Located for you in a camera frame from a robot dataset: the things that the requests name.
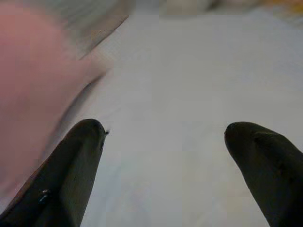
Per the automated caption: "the grey striped fabric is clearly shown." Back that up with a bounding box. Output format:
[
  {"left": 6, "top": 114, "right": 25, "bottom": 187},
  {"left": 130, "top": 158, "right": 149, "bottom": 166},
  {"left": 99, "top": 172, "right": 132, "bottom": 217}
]
[{"left": 63, "top": 0, "right": 130, "bottom": 61}]

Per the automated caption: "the pale pink pillow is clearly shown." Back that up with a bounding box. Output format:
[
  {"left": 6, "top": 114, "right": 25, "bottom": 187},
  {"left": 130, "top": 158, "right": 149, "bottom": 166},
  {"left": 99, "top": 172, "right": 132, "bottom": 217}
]
[{"left": 0, "top": 4, "right": 114, "bottom": 199}]

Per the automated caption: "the bed with white sheet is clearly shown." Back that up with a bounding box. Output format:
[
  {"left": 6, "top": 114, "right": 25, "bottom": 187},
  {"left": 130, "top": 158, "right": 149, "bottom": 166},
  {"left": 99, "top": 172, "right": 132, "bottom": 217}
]
[{"left": 40, "top": 7, "right": 303, "bottom": 227}]

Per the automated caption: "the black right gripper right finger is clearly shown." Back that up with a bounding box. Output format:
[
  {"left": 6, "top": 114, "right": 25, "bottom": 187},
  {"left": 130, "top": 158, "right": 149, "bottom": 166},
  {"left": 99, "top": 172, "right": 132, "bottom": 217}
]
[{"left": 224, "top": 121, "right": 303, "bottom": 227}]

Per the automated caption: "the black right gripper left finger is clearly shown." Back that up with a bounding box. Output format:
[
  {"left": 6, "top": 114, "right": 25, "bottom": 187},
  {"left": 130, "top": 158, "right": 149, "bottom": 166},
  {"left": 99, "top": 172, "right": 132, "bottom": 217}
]
[{"left": 0, "top": 118, "right": 106, "bottom": 227}]

